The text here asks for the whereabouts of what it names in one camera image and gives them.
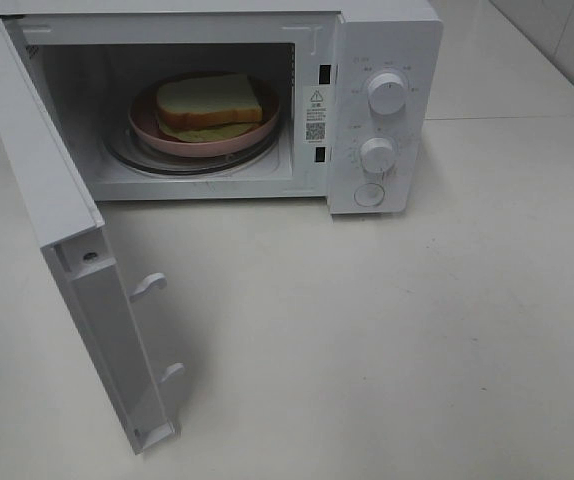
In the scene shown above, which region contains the round white door button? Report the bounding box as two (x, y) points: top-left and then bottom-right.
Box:
(354, 183), (385, 207)

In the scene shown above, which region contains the toy sandwich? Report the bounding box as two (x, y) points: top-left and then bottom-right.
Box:
(155, 74), (263, 143)

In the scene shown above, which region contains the pink round plate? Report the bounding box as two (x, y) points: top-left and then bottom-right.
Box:
(128, 72), (281, 157)

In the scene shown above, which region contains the white microwave door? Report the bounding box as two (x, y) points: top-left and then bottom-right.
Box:
(0, 19), (184, 453)

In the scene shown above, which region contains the lower white microwave knob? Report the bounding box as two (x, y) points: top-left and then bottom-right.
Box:
(359, 137), (397, 174)

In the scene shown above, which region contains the white microwave knob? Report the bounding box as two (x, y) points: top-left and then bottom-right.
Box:
(359, 137), (397, 174)
(367, 71), (408, 116)

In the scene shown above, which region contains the white warning label sticker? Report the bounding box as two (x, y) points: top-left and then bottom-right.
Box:
(302, 85), (331, 145)

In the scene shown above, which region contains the white microwave oven body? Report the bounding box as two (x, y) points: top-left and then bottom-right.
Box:
(0, 1), (443, 214)

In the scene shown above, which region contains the upper white microwave knob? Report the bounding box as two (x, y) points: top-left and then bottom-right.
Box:
(367, 71), (408, 116)

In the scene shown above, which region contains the glass microwave turntable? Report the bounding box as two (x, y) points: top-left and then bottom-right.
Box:
(102, 126), (282, 177)

